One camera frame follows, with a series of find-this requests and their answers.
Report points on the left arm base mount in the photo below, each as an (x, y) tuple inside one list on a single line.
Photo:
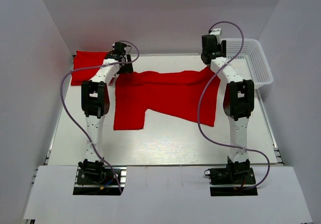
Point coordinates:
[(94, 178)]

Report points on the white plastic basket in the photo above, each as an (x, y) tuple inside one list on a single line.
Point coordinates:
[(251, 63)]

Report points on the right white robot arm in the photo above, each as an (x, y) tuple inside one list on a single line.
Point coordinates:
[(238, 102)]

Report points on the folded red t-shirt stack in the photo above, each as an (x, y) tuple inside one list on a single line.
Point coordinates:
[(86, 59)]

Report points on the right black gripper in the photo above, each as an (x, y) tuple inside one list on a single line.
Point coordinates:
[(220, 46)]

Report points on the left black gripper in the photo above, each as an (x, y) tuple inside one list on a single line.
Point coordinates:
[(127, 69)]

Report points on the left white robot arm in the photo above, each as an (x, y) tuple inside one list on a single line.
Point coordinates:
[(95, 98)]

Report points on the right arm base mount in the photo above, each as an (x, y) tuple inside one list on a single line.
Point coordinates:
[(236, 179)]

